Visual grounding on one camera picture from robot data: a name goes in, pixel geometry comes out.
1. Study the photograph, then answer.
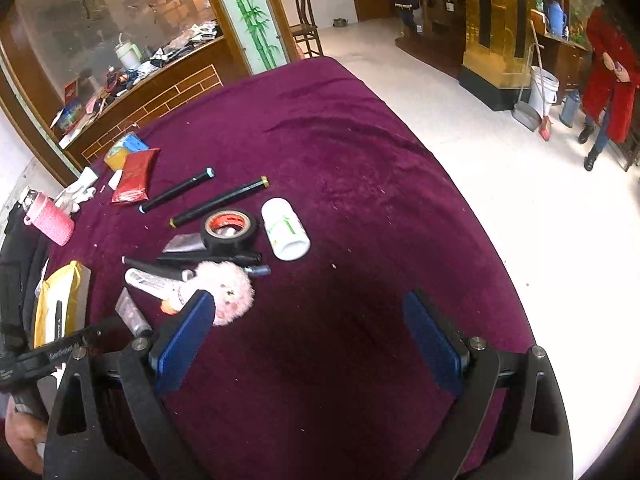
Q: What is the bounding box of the maroon velvet tablecloth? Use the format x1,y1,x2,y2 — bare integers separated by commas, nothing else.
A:
50,58,534,479

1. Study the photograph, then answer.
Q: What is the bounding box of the white tube orange cap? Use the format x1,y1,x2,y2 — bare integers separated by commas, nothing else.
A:
125,269,198,315

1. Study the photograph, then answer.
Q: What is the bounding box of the silver hand cream tube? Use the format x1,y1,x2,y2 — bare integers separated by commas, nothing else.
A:
115,288,152,338

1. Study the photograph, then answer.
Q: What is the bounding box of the yellow packing tape roll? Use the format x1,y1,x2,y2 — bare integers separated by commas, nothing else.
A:
104,136,130,171

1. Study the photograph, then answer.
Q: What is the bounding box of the bottle in pink knit sleeve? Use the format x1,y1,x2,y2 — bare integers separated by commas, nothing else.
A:
20,188,75,246

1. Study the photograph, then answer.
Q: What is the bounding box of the white tray with yellow tape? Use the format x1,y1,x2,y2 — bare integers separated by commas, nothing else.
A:
32,260,91,348

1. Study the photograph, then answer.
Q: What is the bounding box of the red foil packet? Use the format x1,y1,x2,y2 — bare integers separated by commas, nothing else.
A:
111,148,160,205

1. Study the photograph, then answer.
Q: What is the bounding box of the black marker yellow cap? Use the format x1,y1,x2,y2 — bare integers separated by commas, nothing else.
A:
168,176,270,229

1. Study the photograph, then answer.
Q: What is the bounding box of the thin black pen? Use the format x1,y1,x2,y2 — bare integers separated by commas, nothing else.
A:
54,300,64,340

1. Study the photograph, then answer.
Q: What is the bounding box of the white pill bottle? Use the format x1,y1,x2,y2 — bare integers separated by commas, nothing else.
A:
260,197,311,261

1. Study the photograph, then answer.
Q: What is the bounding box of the person in red coat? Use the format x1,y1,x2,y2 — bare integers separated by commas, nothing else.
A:
578,4,639,171

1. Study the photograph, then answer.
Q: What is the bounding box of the white bucket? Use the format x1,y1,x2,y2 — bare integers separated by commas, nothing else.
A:
528,65,560,118

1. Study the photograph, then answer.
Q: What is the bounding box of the wooden counter with clutter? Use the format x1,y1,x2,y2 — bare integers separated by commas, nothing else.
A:
0,0,252,187

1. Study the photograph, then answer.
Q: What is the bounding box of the white eraser block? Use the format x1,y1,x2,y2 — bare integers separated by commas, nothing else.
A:
107,169,122,191

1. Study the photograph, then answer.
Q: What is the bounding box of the blue small box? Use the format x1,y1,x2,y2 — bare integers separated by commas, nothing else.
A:
122,133,149,153

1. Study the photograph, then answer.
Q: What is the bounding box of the operator left hand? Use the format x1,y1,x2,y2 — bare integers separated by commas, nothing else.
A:
4,400,47,474

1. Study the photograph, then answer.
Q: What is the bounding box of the pink fluffy plush toy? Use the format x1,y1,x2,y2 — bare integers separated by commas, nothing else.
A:
195,261,255,326

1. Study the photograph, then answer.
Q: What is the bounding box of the silver foil sachet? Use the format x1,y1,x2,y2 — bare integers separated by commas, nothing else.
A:
163,233,206,252

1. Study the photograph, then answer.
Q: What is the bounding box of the black marker blue cap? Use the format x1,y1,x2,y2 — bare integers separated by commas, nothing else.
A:
138,167,215,214

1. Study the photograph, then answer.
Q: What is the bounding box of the black electrical tape roll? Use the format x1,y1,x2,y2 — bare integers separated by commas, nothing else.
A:
201,209,258,256

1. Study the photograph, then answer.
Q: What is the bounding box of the wooden chair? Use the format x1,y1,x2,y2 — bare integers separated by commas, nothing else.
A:
291,0,324,58

